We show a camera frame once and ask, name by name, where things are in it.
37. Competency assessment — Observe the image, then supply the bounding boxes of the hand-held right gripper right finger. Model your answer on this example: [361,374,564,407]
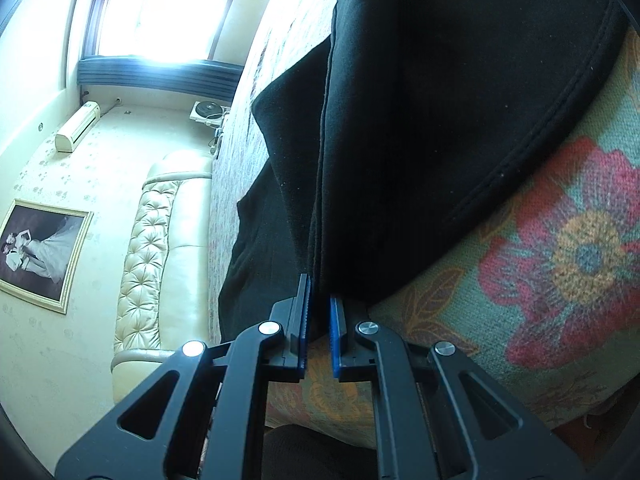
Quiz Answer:
[328,295,590,480]

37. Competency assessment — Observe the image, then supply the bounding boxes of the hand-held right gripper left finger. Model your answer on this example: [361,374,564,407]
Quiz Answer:
[54,273,313,480]

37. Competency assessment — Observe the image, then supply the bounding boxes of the black pants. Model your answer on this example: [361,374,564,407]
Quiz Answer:
[218,0,628,356]

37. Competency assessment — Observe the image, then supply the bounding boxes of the dark cloth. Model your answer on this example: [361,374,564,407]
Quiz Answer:
[262,424,378,480]

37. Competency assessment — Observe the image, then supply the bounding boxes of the cream tufted leather headboard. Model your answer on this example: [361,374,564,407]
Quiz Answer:
[111,150,223,406]

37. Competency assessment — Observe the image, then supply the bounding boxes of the floral blanket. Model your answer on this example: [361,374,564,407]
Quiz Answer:
[207,0,640,448]

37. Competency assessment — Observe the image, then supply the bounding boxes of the white round-dial appliance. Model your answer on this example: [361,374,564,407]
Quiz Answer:
[189,101,231,126]

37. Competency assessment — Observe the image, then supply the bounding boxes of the dark blue pleated valance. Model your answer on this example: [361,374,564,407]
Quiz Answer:
[76,57,246,106]

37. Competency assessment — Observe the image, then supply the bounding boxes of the white air conditioner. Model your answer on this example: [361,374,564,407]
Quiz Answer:
[55,101,101,154]

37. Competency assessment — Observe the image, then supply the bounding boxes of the bright window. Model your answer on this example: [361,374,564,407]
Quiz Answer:
[82,0,281,61]

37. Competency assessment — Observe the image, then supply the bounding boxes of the black cable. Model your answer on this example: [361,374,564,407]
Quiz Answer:
[210,115,231,158]

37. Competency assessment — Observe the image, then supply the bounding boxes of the framed wall photo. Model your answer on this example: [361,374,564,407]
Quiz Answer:
[0,198,95,315]

